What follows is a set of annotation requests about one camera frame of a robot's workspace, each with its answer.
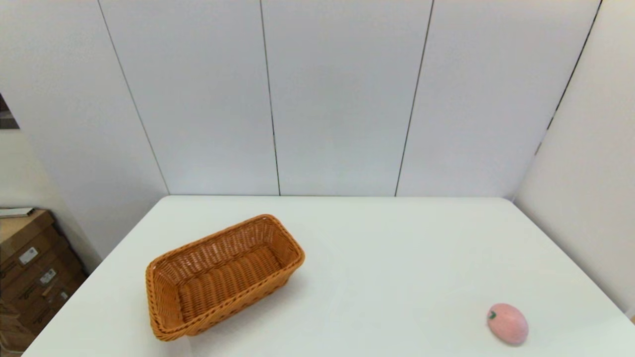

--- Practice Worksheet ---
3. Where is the orange woven wicker basket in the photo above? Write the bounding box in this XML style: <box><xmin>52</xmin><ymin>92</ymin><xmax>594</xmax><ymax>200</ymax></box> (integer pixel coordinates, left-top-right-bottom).
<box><xmin>145</xmin><ymin>214</ymin><xmax>306</xmax><ymax>342</ymax></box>

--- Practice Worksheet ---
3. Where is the pink toy peach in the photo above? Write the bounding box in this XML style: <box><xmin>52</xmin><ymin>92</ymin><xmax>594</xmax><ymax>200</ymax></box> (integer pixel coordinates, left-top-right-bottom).
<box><xmin>486</xmin><ymin>303</ymin><xmax>529</xmax><ymax>346</ymax></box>

